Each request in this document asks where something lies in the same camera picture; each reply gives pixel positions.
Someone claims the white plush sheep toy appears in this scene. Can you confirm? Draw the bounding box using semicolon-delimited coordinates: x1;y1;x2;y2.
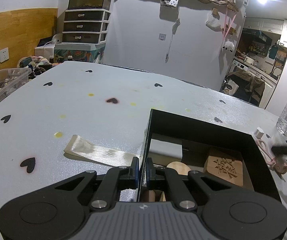
223;40;235;52

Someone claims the white rectangular charger block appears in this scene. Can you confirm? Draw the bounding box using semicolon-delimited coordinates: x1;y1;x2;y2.
149;139;182;160

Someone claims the brown carved wooden coaster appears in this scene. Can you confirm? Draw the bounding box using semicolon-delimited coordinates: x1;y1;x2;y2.
204;155;243;187

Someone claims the brown jacket on chair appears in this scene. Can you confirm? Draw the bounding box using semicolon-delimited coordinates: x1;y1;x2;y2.
227;69;265;107

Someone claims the oval light wooden block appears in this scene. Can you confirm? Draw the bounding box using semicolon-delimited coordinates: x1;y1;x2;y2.
167;161;191;176

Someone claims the black storage box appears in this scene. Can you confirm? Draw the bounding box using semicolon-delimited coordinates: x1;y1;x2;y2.
140;109;281;201

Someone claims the white three drawer cabinet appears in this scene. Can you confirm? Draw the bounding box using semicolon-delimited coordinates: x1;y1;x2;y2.
62;9;111;45

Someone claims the clear plastic storage bin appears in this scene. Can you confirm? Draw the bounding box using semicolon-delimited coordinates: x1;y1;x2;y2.
0;68;32;102

